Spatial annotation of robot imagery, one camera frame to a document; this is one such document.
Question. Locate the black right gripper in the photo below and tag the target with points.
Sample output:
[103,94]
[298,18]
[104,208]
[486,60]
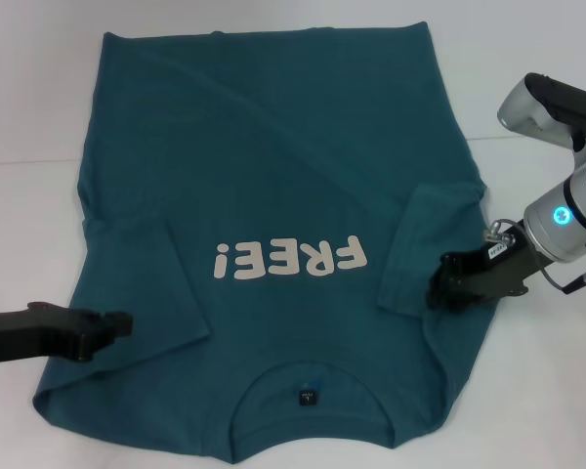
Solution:
[510,268]

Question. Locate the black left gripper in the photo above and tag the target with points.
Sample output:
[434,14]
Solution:
[34,332]

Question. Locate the teal blue printed t-shirt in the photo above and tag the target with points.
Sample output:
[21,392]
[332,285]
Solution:
[273,146]

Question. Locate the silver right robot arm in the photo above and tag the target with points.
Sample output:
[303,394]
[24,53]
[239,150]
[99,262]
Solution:
[566,220]

